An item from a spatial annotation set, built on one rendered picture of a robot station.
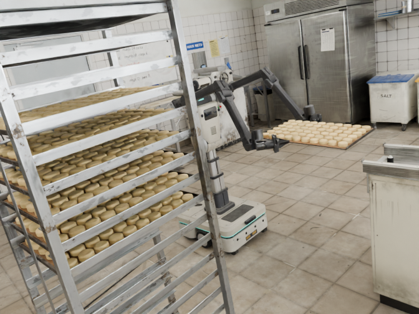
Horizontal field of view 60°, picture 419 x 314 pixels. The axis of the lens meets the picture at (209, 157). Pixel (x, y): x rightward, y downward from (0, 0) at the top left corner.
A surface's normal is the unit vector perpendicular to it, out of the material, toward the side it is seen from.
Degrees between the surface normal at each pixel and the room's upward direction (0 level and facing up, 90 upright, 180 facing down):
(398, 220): 90
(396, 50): 90
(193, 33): 90
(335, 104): 90
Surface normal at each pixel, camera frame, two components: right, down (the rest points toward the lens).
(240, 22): 0.66, 0.12
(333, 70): -0.73, 0.32
